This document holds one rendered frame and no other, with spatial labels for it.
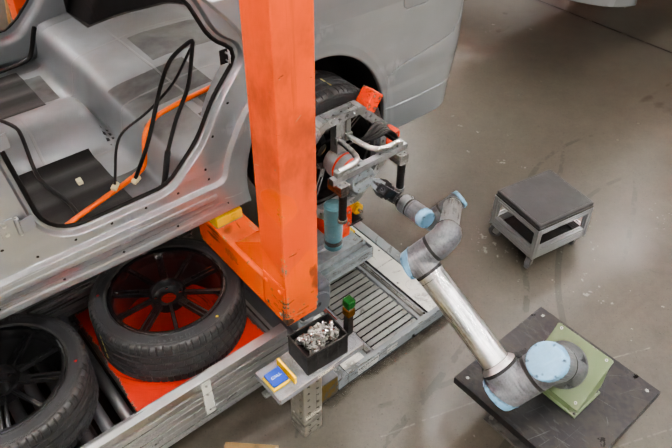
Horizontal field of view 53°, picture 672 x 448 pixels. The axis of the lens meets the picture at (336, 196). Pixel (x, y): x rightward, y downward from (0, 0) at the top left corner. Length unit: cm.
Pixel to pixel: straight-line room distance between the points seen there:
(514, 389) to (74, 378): 167
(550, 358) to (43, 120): 243
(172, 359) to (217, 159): 83
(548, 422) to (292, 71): 172
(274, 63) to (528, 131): 317
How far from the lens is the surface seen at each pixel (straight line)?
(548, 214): 373
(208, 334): 285
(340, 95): 295
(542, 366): 269
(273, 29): 197
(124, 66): 356
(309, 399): 290
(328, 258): 347
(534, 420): 292
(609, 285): 395
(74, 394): 280
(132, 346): 287
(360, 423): 315
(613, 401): 308
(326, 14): 282
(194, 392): 286
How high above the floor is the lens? 269
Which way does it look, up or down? 40 degrees down
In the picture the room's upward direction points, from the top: 1 degrees clockwise
